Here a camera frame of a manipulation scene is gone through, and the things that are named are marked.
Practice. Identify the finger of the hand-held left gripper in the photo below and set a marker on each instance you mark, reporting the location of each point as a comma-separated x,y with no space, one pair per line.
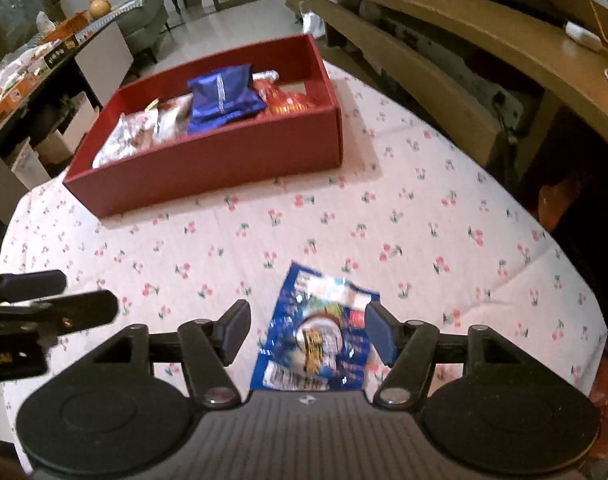
29,285
74,310

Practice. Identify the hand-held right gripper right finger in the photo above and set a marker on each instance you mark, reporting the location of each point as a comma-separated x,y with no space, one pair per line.
379,332

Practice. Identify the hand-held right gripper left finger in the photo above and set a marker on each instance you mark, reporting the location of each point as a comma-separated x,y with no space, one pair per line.
236,331

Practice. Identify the blue and white snack packet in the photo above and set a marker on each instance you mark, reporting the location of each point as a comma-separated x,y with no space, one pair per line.
314,340

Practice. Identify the red cardboard box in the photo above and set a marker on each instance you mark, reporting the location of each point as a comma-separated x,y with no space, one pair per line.
209,165

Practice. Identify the dark blue wafer packet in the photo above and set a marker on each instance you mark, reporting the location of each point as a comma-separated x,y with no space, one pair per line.
224,100

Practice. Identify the cherry print tablecloth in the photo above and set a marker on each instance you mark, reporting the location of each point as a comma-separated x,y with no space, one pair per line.
384,220

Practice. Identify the clear bread packet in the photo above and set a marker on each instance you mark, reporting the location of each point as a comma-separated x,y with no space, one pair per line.
124,140

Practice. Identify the pile of snack packets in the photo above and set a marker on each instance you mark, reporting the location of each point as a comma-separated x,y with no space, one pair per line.
29,70

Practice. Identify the white and red snack packet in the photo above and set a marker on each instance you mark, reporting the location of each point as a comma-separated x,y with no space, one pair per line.
171,115

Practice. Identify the black side table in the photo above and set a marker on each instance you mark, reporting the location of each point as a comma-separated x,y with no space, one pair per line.
89,55

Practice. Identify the brown cardboard insert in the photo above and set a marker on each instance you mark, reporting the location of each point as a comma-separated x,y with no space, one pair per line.
294,88

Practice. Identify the wooden media cabinet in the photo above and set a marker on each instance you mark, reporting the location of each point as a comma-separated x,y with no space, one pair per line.
434,60

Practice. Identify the round orange fruit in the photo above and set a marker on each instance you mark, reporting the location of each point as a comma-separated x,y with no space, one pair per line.
99,9

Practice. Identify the grey sofa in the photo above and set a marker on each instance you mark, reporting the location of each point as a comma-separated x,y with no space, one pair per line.
144,20

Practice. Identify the silver foil bag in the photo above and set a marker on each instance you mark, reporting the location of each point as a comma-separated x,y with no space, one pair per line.
312,22

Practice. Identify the white adapter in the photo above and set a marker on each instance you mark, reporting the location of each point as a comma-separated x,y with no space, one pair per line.
583,35

